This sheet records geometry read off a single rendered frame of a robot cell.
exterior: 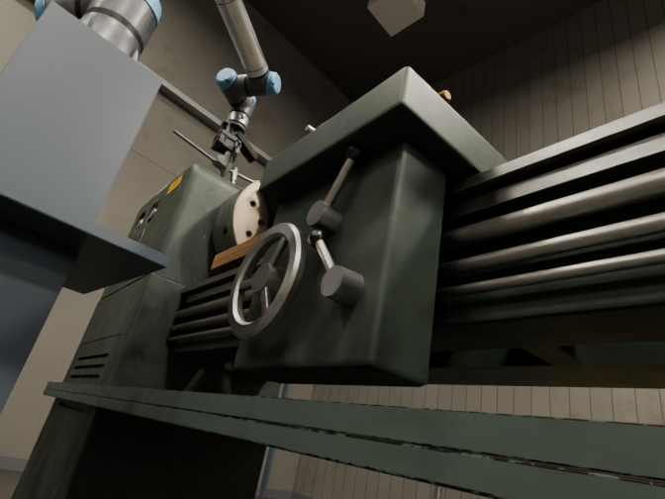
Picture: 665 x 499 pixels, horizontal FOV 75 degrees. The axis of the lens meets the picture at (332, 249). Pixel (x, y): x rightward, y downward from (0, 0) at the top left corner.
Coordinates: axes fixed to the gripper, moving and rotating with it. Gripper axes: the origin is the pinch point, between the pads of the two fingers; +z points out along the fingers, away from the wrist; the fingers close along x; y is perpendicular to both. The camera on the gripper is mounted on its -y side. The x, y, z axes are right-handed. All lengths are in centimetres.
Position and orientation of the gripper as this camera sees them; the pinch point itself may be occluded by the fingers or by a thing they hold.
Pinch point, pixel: (225, 174)
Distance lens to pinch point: 157.7
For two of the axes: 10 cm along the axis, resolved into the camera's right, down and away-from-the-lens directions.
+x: 6.4, -2.1, -7.4
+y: -7.5, -4.0, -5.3
